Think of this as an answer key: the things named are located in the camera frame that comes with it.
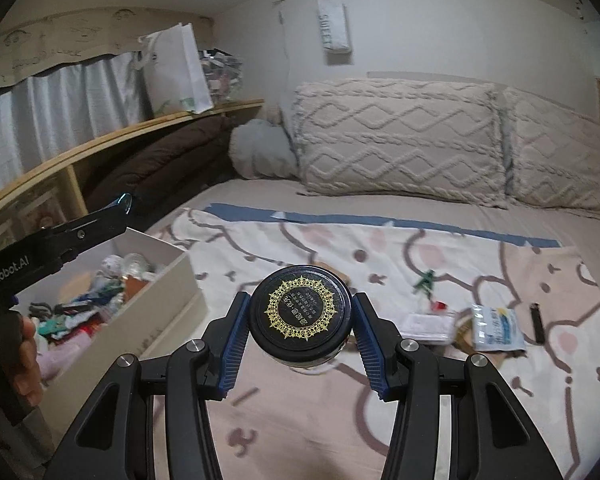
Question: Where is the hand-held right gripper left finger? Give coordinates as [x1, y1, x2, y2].
[42, 290, 253, 480]

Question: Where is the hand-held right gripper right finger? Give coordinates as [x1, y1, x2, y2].
[352, 291, 558, 480]

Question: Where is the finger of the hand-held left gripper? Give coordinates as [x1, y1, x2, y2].
[41, 199, 132, 263]

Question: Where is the clear plastic packet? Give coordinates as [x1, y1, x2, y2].
[397, 312, 456, 346]

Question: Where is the black round jar gold pattern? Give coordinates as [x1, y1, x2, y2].
[249, 266, 353, 371]

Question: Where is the white cardboard shoe box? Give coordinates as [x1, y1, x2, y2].
[10, 226, 208, 436]

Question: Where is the person's left hand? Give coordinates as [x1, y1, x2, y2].
[0, 316, 44, 397]

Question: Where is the printed pink white blanket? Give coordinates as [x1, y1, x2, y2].
[145, 202, 600, 480]

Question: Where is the wooden shelf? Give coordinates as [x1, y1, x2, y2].
[0, 100, 266, 261]

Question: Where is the brown folded blanket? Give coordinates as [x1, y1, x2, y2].
[87, 117, 241, 226]

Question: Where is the grey curtain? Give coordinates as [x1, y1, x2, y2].
[0, 50, 153, 196]

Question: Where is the small clear packet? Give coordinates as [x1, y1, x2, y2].
[470, 304, 528, 353]

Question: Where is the beige bed sheet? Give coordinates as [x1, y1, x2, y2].
[145, 180, 600, 341]

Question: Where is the black lighter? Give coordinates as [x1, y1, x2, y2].
[530, 304, 546, 345]

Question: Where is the white shopping bag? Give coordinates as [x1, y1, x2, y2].
[139, 22, 215, 115]

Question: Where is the grey plush pillow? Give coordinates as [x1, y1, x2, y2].
[229, 119, 301, 181]

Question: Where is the beige valance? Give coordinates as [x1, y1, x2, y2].
[0, 7, 216, 96]

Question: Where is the large beige textured pillow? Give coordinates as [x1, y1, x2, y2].
[292, 79, 511, 210]

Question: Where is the small beige textured pillow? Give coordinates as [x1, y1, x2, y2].
[500, 87, 600, 218]

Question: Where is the hanging wall pouch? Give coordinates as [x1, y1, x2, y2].
[316, 0, 353, 53]

